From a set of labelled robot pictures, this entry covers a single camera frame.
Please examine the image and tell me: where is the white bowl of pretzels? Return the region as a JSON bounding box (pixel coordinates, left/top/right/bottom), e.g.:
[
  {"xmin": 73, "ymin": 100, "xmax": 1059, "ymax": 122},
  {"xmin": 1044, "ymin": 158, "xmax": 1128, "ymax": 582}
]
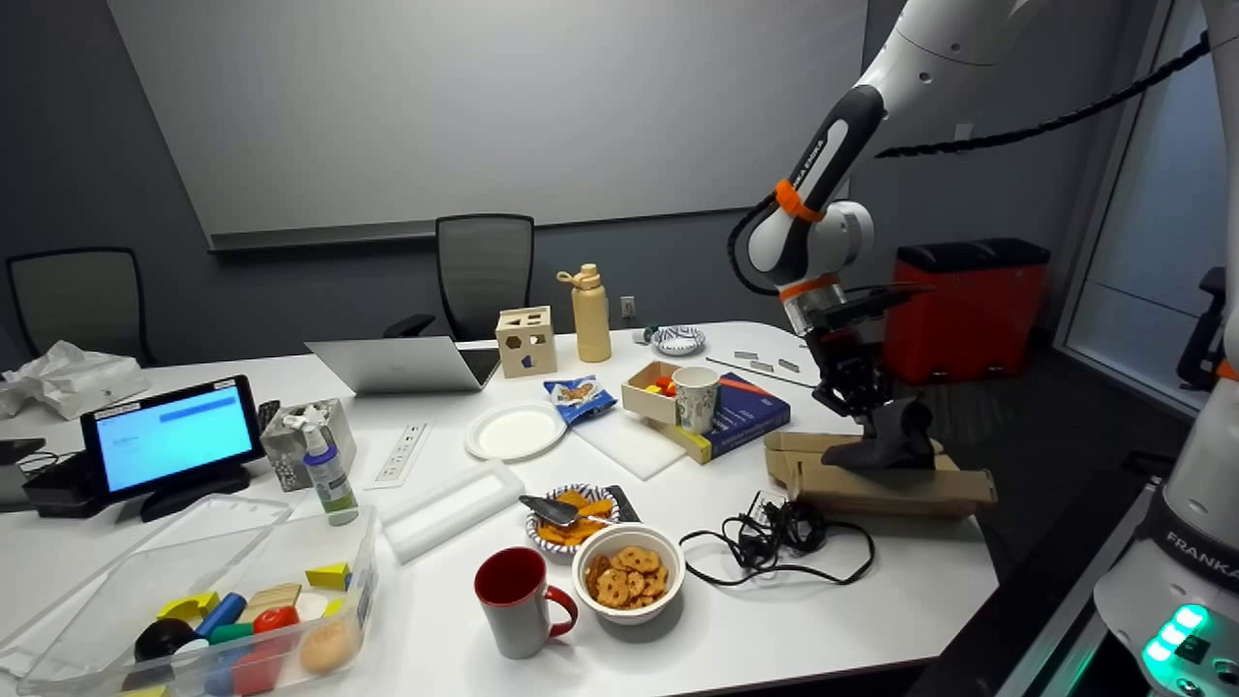
[{"xmin": 574, "ymin": 521, "xmax": 684, "ymax": 628}]

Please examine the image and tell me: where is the crumpled white plastic bag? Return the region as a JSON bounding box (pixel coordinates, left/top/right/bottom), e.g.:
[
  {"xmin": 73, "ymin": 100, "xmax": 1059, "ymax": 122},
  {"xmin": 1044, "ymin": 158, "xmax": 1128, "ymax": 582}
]
[{"xmin": 0, "ymin": 342, "xmax": 148, "ymax": 419}]

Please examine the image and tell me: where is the wooden shape sorter cube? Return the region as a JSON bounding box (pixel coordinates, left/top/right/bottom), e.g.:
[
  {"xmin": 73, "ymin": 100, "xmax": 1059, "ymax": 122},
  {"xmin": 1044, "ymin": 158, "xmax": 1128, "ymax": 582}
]
[{"xmin": 494, "ymin": 304, "xmax": 557, "ymax": 380}]

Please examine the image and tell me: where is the white whiteboard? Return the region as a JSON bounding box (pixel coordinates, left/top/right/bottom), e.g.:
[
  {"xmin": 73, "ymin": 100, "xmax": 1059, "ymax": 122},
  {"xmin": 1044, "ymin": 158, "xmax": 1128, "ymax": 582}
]
[{"xmin": 109, "ymin": 0, "xmax": 866, "ymax": 253}]

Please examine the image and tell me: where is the blue snack packet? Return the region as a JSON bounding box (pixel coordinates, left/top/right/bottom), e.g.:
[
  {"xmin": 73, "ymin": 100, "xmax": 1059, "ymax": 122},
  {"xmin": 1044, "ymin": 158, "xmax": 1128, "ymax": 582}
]
[{"xmin": 543, "ymin": 375, "xmax": 617, "ymax": 425}]

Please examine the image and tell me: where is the small box with fruit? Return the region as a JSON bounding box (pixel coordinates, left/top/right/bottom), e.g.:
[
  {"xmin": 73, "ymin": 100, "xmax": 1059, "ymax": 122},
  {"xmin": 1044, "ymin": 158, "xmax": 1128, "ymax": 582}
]
[{"xmin": 620, "ymin": 360, "xmax": 676, "ymax": 425}]

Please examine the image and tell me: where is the black office chair centre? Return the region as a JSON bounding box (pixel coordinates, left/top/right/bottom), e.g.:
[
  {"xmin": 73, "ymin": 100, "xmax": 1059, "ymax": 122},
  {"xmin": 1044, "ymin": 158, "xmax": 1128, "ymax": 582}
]
[{"xmin": 433, "ymin": 214, "xmax": 533, "ymax": 342}]

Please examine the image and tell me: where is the blue book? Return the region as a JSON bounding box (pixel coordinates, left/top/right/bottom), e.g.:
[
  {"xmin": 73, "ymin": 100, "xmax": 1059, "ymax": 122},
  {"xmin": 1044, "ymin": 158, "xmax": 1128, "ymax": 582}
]
[{"xmin": 669, "ymin": 370, "xmax": 790, "ymax": 464}]

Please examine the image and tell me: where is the bowl of orange snacks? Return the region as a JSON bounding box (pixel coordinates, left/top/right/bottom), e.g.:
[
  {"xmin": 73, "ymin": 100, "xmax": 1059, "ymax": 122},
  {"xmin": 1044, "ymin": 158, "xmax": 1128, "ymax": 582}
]
[{"xmin": 521, "ymin": 484, "xmax": 620, "ymax": 557}]

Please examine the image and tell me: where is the white cutting board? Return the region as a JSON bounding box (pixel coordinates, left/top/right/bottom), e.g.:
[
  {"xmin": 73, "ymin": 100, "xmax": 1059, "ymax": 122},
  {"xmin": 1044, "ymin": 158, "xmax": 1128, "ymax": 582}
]
[{"xmin": 579, "ymin": 410, "xmax": 681, "ymax": 478}]

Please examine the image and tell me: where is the grey tissue box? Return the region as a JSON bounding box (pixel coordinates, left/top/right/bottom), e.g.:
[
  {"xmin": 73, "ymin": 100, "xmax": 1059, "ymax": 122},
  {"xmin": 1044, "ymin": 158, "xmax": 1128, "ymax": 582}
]
[{"xmin": 258, "ymin": 397, "xmax": 355, "ymax": 493}]

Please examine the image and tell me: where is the brown cardboard box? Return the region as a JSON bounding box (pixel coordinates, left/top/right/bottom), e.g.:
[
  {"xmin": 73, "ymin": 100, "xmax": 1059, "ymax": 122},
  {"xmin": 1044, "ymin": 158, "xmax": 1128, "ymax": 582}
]
[{"xmin": 761, "ymin": 428, "xmax": 1000, "ymax": 520}]

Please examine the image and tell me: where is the black office chair left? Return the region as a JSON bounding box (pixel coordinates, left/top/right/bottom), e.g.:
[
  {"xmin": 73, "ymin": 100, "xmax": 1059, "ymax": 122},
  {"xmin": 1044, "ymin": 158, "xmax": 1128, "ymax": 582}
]
[{"xmin": 6, "ymin": 247, "xmax": 151, "ymax": 362}]

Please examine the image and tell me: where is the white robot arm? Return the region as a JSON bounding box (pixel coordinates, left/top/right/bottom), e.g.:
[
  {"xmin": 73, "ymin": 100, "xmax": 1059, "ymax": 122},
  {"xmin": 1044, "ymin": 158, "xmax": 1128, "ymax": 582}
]
[{"xmin": 733, "ymin": 0, "xmax": 1239, "ymax": 525}]

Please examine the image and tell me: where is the white foam block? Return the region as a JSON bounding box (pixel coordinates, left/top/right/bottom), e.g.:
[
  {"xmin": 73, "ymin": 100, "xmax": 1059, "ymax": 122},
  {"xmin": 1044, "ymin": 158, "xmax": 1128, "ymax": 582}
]
[{"xmin": 383, "ymin": 468, "xmax": 521, "ymax": 562}]

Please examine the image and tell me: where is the spray bottle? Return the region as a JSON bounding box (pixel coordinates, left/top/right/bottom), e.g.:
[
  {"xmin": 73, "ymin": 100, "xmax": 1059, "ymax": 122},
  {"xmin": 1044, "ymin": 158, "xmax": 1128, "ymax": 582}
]
[{"xmin": 303, "ymin": 419, "xmax": 360, "ymax": 525}]

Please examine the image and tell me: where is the red and white mug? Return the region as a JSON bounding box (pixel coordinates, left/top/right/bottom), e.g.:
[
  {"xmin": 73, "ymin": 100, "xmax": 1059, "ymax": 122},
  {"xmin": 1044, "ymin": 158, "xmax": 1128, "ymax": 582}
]
[{"xmin": 472, "ymin": 546, "xmax": 575, "ymax": 658}]

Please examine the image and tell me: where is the black tablet with stand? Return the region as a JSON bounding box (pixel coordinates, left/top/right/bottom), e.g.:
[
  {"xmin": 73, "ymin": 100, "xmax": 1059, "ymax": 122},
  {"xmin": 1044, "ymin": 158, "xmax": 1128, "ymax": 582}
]
[{"xmin": 23, "ymin": 375, "xmax": 258, "ymax": 520}]

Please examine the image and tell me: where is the black office chair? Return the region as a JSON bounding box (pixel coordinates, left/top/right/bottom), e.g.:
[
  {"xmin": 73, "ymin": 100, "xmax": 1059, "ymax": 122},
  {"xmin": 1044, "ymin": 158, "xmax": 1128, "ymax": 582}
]
[
  {"xmin": 6, "ymin": 247, "xmax": 151, "ymax": 362},
  {"xmin": 433, "ymin": 214, "xmax": 533, "ymax": 342}
]

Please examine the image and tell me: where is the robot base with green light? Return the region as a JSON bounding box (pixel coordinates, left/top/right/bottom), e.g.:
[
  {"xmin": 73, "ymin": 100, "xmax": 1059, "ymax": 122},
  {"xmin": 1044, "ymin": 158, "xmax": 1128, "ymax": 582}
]
[{"xmin": 1000, "ymin": 476, "xmax": 1239, "ymax": 697}]

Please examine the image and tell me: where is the tan water bottle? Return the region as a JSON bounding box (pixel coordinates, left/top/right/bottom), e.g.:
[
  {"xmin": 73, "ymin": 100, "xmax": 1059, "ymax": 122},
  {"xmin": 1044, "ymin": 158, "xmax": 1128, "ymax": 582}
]
[{"xmin": 562, "ymin": 262, "xmax": 611, "ymax": 362}]

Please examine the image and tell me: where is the white paper cup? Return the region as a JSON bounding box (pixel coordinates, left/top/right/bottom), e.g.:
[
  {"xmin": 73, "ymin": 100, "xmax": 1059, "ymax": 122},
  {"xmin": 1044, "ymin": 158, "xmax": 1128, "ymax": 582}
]
[{"xmin": 673, "ymin": 367, "xmax": 721, "ymax": 432}]

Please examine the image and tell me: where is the dark grey towel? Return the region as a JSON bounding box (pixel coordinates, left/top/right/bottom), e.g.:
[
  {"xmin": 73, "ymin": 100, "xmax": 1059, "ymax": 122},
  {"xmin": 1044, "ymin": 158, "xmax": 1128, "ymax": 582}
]
[{"xmin": 823, "ymin": 397, "xmax": 933, "ymax": 473}]

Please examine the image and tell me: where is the silver laptop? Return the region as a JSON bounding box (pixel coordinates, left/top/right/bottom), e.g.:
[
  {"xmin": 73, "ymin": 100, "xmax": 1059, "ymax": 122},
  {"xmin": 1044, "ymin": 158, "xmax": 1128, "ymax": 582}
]
[{"xmin": 308, "ymin": 338, "xmax": 499, "ymax": 395}]

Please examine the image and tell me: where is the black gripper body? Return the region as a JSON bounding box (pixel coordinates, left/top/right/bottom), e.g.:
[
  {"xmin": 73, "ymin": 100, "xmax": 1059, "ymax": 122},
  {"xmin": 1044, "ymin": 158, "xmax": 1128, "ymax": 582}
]
[{"xmin": 804, "ymin": 286, "xmax": 904, "ymax": 419}]

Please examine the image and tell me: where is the white paper plate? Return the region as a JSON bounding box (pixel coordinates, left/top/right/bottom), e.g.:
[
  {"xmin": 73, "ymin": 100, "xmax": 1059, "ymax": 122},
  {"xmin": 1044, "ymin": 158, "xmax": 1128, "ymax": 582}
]
[{"xmin": 464, "ymin": 401, "xmax": 565, "ymax": 464}]

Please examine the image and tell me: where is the clear plastic toy bin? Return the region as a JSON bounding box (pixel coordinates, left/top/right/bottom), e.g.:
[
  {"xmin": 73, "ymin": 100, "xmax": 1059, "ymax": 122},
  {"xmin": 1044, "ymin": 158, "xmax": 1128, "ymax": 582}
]
[{"xmin": 0, "ymin": 496, "xmax": 377, "ymax": 697}]

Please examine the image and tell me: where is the black tangled cable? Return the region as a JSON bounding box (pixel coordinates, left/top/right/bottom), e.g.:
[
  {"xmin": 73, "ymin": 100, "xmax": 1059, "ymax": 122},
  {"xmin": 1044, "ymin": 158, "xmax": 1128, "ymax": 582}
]
[{"xmin": 676, "ymin": 493, "xmax": 879, "ymax": 587}]

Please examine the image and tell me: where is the red and black bin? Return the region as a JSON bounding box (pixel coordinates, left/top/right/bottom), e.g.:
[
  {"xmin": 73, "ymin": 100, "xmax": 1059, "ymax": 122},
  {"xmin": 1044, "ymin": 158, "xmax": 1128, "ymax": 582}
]
[{"xmin": 882, "ymin": 234, "xmax": 1048, "ymax": 382}]

